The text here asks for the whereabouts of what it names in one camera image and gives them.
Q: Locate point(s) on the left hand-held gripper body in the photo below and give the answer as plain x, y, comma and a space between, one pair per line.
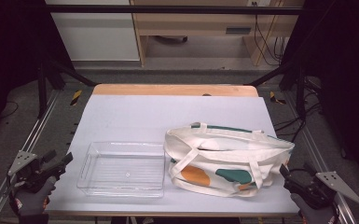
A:
28, 172

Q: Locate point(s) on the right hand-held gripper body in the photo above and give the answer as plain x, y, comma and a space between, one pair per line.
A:
326, 186

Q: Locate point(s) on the person's left hand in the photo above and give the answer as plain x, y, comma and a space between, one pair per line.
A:
32, 199

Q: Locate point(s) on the person's right hand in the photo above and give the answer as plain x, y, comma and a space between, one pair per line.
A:
314, 213

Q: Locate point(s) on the clear plastic tray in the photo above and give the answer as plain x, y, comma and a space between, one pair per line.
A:
122, 171

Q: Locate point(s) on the cream tote bag coloured patches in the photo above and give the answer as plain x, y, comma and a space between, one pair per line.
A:
227, 161

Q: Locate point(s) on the yellow black floor tape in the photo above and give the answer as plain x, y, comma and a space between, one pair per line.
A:
76, 97
276, 98

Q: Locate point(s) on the black metal stand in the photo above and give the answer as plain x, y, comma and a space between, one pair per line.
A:
51, 77
292, 77

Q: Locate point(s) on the pale lavender table mat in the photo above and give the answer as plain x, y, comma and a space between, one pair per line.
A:
143, 121

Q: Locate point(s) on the black curtain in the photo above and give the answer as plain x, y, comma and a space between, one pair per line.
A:
345, 77
9, 46

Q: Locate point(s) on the white cabinet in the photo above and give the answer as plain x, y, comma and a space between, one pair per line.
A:
96, 34

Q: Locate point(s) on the light wooden desk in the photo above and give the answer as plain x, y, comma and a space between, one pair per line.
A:
196, 23

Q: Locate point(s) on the aluminium rail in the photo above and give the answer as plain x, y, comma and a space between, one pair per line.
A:
315, 155
28, 140

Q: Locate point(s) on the black horizontal frame bar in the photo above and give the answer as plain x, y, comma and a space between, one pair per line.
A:
168, 9

